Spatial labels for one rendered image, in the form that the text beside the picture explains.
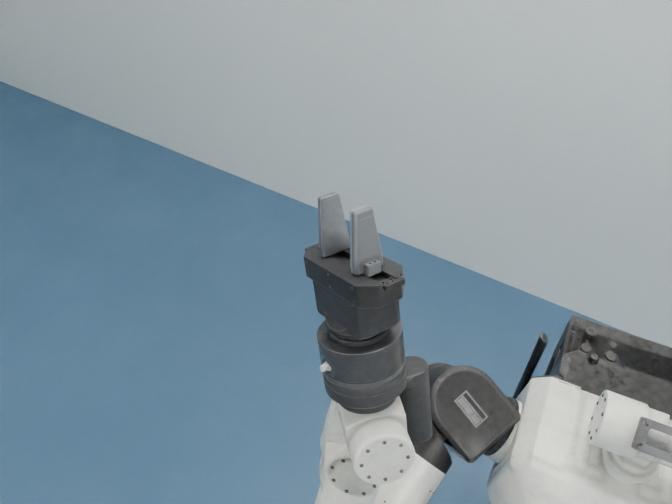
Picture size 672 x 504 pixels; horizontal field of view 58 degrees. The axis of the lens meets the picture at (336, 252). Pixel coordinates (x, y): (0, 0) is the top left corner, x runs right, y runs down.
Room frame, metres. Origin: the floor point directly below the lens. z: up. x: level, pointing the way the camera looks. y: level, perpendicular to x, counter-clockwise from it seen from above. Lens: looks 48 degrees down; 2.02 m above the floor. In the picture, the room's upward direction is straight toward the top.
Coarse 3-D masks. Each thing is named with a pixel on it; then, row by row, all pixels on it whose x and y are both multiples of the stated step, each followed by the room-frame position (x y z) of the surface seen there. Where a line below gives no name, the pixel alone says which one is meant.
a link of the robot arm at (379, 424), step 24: (408, 360) 0.35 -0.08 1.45; (384, 384) 0.30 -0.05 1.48; (408, 384) 0.32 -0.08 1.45; (336, 408) 0.33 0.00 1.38; (360, 408) 0.29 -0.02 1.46; (384, 408) 0.30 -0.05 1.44; (408, 408) 0.31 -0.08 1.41; (360, 432) 0.28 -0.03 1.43; (384, 432) 0.27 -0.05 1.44; (408, 432) 0.30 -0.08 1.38; (432, 432) 0.30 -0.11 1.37; (360, 456) 0.25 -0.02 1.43; (384, 456) 0.25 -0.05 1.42; (408, 456) 0.26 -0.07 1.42; (384, 480) 0.24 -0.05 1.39
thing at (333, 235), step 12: (324, 204) 0.42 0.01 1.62; (336, 204) 0.42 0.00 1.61; (324, 216) 0.41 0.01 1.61; (336, 216) 0.42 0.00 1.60; (324, 228) 0.41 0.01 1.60; (336, 228) 0.41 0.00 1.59; (324, 240) 0.40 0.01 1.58; (336, 240) 0.41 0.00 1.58; (348, 240) 0.41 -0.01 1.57; (324, 252) 0.40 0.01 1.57; (336, 252) 0.40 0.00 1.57
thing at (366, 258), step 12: (360, 216) 0.38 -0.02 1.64; (372, 216) 0.39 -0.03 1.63; (360, 228) 0.38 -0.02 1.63; (372, 228) 0.38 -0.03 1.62; (360, 240) 0.37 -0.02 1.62; (372, 240) 0.38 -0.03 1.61; (360, 252) 0.36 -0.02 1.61; (372, 252) 0.37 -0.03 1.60; (360, 264) 0.36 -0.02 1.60; (372, 264) 0.36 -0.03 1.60
